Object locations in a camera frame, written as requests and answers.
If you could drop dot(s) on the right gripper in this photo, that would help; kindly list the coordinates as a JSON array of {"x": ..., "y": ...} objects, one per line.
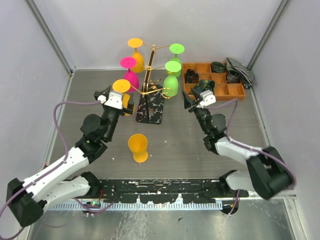
[{"x": 188, "y": 103}]

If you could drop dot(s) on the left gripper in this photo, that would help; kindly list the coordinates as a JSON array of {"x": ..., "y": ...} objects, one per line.
[{"x": 129, "y": 110}]

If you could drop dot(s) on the orange goblet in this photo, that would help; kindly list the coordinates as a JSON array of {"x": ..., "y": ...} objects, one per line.
[
  {"x": 136, "y": 43},
  {"x": 138, "y": 145},
  {"x": 123, "y": 86}
]

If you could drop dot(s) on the green goblet back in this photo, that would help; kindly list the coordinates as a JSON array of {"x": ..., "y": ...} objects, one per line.
[{"x": 171, "y": 83}]

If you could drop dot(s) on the green goblet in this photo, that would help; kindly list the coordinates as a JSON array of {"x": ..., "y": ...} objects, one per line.
[
  {"x": 171, "y": 83},
  {"x": 176, "y": 49}
]

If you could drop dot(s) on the pink plastic goblet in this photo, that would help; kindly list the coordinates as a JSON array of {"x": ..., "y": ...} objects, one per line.
[{"x": 128, "y": 63}]

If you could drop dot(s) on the green goblet front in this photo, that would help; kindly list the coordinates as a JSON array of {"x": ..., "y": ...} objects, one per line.
[{"x": 176, "y": 49}]

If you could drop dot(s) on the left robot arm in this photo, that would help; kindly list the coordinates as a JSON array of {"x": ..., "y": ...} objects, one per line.
[{"x": 28, "y": 199}]

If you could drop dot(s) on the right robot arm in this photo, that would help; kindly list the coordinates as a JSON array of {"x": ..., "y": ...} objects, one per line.
[{"x": 267, "y": 174}]

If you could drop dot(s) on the blue yellow floral tie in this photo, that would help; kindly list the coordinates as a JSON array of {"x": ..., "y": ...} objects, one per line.
[{"x": 206, "y": 85}]

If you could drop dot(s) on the black orange rolled tie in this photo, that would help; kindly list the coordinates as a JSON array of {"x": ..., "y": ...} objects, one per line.
[{"x": 191, "y": 76}]

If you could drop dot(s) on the wooden compartment tray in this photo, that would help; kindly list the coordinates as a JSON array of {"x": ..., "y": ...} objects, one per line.
[{"x": 223, "y": 91}]

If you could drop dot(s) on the dark green floral tie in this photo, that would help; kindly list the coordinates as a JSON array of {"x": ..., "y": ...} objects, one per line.
[{"x": 217, "y": 67}]

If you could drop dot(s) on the dark patterned rolled tie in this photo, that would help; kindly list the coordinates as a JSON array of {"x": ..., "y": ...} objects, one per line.
[{"x": 233, "y": 77}]

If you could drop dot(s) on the black white striped cloth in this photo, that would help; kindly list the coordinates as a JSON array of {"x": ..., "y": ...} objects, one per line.
[{"x": 245, "y": 74}]

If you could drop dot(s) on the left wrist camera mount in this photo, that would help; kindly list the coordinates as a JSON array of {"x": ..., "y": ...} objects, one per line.
[{"x": 113, "y": 100}]

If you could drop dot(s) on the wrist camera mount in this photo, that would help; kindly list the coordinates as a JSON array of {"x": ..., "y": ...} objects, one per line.
[
  {"x": 113, "y": 100},
  {"x": 206, "y": 98}
]

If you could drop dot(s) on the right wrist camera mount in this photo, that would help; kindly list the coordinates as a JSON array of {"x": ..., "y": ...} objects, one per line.
[{"x": 206, "y": 98}]

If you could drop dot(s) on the gold wire wine glass rack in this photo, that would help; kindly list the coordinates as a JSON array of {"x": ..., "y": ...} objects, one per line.
[{"x": 151, "y": 102}]

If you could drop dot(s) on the grey slotted cable duct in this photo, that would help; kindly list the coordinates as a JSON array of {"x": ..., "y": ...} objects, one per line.
[{"x": 176, "y": 206}]

